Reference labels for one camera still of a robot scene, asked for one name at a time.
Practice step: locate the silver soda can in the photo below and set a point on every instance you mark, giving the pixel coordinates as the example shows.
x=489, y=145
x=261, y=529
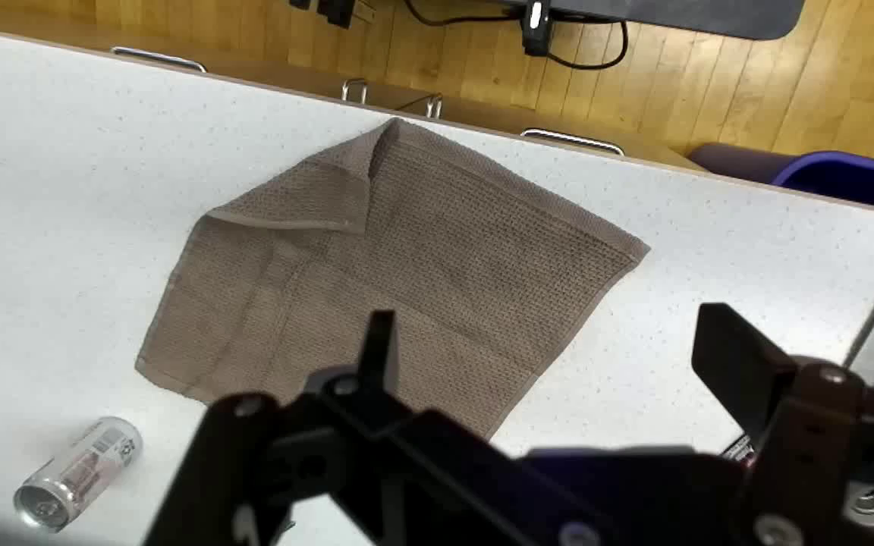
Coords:
x=78, y=474

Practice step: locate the black floor mat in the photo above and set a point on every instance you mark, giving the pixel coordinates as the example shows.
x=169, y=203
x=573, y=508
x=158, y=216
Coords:
x=698, y=12

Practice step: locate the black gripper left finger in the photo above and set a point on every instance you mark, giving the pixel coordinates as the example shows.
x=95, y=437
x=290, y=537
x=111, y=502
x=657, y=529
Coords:
x=355, y=445

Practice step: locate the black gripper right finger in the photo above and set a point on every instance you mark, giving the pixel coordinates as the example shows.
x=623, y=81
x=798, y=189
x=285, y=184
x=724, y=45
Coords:
x=812, y=436

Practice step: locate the blue plastic bin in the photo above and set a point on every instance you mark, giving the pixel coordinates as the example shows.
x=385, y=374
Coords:
x=852, y=177

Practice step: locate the brown waffle towel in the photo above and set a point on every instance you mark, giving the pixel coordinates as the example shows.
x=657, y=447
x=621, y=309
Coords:
x=427, y=261

